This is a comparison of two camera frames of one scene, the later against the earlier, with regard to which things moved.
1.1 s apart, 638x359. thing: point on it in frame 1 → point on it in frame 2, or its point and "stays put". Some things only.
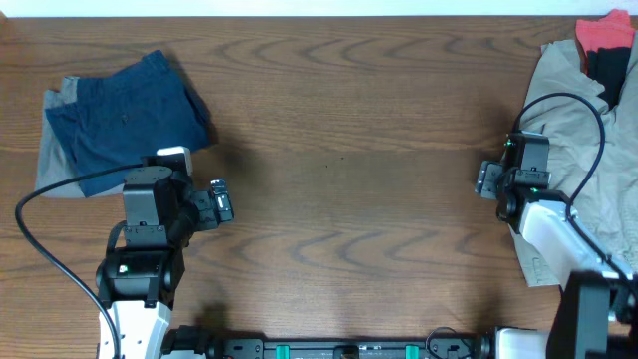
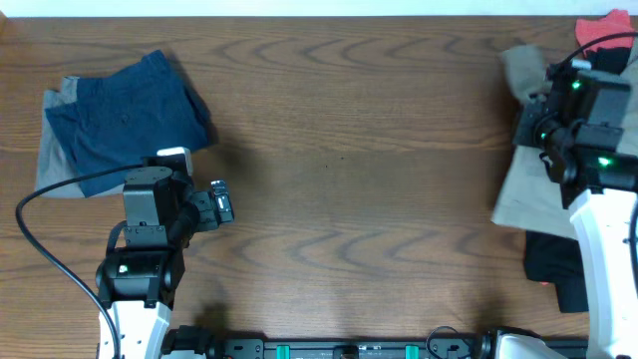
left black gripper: x=202 y=199 stays put
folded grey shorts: x=57 y=161 stays put
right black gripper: x=486 y=178 → x=531 y=113
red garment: x=613 y=30 stays put
